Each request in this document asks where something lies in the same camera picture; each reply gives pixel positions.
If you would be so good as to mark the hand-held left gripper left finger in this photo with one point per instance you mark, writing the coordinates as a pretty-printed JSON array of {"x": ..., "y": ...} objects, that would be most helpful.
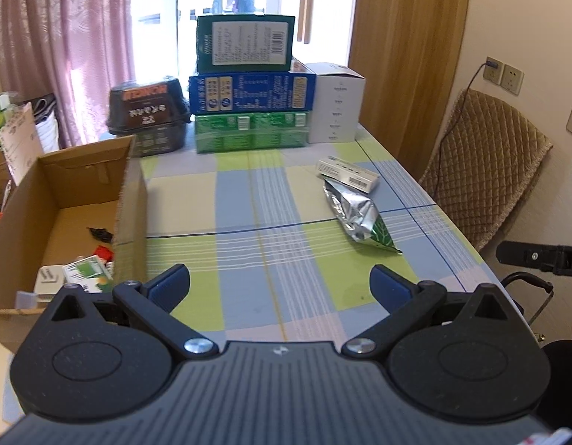
[{"x": 167, "y": 285}]

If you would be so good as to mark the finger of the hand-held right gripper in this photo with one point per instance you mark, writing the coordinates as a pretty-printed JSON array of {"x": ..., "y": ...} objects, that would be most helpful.
[{"x": 522, "y": 254}]

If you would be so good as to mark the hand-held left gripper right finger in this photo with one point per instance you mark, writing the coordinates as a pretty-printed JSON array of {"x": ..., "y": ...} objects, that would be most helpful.
[{"x": 388, "y": 285}]

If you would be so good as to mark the red candy packet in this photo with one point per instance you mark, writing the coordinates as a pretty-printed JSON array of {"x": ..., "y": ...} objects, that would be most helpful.
[{"x": 105, "y": 252}]

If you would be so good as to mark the green and white box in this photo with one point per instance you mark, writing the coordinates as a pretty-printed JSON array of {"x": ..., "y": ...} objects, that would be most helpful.
[{"x": 86, "y": 271}]

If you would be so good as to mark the brown cardboard box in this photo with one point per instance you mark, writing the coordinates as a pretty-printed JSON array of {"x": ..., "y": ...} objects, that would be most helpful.
[{"x": 133, "y": 204}]

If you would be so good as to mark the white charger plug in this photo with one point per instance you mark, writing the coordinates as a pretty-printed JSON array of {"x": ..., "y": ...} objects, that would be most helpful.
[{"x": 49, "y": 280}]

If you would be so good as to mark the plaid cloth covered desktop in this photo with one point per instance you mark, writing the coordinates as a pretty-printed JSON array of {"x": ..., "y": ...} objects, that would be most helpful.
[{"x": 276, "y": 250}]

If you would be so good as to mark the silver foil bag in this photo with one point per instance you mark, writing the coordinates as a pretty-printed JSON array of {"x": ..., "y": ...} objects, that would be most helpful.
[{"x": 355, "y": 215}]

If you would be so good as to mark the small black item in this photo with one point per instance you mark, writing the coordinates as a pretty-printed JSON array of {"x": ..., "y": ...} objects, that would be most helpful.
[{"x": 100, "y": 234}]

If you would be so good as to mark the chair with quilted cover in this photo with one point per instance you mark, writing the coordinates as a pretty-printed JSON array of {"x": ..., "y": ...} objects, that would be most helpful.
[{"x": 489, "y": 162}]

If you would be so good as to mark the small long white box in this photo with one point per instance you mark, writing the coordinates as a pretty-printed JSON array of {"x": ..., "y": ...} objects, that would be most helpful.
[{"x": 348, "y": 174}]

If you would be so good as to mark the small grey item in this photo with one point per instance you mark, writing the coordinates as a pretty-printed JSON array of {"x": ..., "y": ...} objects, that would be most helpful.
[{"x": 26, "y": 300}]

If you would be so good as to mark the black noodle bowl green label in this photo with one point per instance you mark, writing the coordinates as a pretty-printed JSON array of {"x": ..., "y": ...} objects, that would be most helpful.
[{"x": 158, "y": 141}]

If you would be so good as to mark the green wrapped pack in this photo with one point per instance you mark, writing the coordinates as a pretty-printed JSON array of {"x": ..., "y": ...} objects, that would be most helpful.
[{"x": 253, "y": 132}]

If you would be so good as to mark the black noodle bowl orange label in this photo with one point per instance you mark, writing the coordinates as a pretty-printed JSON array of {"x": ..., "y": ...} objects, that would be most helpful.
[{"x": 147, "y": 106}]

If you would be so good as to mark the tall white box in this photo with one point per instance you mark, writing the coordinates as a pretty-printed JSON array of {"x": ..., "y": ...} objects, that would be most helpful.
[{"x": 337, "y": 106}]

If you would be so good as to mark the white paper carton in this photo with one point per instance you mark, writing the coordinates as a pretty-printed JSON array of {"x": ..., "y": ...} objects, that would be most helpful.
[{"x": 19, "y": 141}]

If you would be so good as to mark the blue box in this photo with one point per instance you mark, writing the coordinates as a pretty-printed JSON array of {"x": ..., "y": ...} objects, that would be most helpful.
[{"x": 253, "y": 92}]

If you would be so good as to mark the brown curtain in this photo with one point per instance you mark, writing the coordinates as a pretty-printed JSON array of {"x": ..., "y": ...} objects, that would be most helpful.
[{"x": 406, "y": 55}]

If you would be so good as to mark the dark green box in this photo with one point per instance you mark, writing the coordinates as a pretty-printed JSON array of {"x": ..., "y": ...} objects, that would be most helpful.
[{"x": 244, "y": 41}]

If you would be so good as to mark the pink curtain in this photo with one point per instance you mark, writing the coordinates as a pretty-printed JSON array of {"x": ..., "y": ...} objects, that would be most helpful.
[{"x": 58, "y": 46}]

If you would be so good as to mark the empty wall socket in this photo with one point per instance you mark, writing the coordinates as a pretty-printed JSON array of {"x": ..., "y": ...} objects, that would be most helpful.
[{"x": 513, "y": 79}]

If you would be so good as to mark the wall socket with plug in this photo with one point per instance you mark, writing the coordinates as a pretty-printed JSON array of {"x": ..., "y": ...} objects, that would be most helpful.
[{"x": 493, "y": 72}]

